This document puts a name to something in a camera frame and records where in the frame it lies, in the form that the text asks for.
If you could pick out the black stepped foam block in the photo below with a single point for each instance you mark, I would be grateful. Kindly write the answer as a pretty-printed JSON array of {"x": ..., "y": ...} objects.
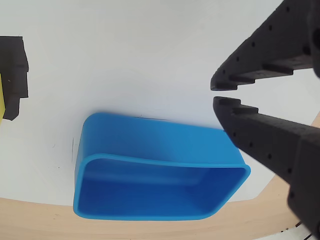
[{"x": 13, "y": 75}]

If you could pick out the yellow cube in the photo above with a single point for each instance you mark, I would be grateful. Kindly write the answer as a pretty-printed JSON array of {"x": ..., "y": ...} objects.
[{"x": 2, "y": 100}]

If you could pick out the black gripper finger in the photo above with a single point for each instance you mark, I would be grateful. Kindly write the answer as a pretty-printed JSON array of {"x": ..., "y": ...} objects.
[
  {"x": 270, "y": 47},
  {"x": 272, "y": 147}
]

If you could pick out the blue rectangular plastic bin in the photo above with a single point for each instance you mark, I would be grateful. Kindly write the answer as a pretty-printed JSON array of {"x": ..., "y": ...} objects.
[{"x": 155, "y": 175}]

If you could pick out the white sheet table cover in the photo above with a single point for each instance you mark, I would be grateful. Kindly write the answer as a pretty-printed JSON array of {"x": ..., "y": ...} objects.
[{"x": 140, "y": 62}]

